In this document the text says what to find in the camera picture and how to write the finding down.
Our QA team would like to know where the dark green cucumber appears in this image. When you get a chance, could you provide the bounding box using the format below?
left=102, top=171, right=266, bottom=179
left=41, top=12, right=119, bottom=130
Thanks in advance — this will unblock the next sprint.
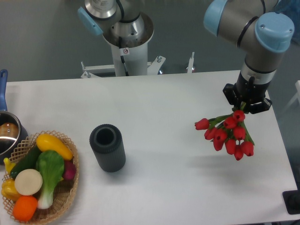
left=9, top=145, right=42, bottom=179

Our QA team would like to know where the yellow bell pepper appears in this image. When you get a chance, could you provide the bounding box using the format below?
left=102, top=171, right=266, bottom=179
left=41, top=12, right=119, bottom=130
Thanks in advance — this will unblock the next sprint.
left=1, top=178, right=22, bottom=202

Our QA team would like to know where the yellow squash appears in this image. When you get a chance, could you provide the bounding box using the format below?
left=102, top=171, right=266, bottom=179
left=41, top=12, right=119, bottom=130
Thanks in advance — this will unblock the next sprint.
left=36, top=134, right=74, bottom=160

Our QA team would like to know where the black device at table edge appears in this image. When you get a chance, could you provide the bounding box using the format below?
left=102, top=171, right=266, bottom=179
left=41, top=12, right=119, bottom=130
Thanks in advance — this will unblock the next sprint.
left=282, top=190, right=300, bottom=215

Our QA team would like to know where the green bok choy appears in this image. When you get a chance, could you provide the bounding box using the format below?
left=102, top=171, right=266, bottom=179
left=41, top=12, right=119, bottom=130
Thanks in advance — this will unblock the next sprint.
left=36, top=150, right=64, bottom=210

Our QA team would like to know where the blue handled steel saucepan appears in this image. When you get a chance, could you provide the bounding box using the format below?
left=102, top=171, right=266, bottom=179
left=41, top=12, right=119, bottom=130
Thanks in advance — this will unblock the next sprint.
left=0, top=69, right=28, bottom=165

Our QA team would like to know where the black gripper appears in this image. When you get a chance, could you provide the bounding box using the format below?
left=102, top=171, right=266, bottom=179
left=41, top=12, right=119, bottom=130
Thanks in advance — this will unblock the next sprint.
left=223, top=72, right=272, bottom=114

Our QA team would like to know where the white round radish slice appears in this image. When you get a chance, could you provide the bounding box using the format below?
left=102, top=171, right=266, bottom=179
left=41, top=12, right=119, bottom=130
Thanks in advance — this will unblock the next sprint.
left=15, top=169, right=43, bottom=195

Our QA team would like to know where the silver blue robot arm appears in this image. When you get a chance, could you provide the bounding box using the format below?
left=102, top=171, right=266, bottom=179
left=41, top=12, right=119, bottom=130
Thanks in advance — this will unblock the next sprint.
left=77, top=0, right=294, bottom=114

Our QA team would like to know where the yellow banana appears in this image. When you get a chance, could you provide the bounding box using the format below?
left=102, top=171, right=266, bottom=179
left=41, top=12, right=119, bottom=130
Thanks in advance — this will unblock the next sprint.
left=3, top=157, right=16, bottom=174

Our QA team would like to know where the purple red radish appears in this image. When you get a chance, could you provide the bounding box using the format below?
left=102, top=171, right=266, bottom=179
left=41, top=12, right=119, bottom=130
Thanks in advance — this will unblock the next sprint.
left=62, top=161, right=76, bottom=180

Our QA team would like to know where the red tulip bouquet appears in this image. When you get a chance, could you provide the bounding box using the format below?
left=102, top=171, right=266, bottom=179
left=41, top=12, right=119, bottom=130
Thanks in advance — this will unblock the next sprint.
left=194, top=103, right=255, bottom=161

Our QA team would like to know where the orange fruit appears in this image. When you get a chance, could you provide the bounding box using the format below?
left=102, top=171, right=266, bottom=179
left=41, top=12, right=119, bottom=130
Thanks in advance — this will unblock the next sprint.
left=13, top=195, right=38, bottom=222

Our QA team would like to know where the woven wicker basket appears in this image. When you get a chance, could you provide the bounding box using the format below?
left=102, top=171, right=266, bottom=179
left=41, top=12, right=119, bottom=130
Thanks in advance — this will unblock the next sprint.
left=0, top=131, right=79, bottom=225

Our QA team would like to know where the dark grey ribbed vase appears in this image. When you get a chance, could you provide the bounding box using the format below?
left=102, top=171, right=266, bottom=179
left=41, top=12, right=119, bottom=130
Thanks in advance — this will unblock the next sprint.
left=89, top=124, right=126, bottom=173

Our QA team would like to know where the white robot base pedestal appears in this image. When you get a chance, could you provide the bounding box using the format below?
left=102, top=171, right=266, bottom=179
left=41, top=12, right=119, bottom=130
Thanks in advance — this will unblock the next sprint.
left=81, top=44, right=166, bottom=78

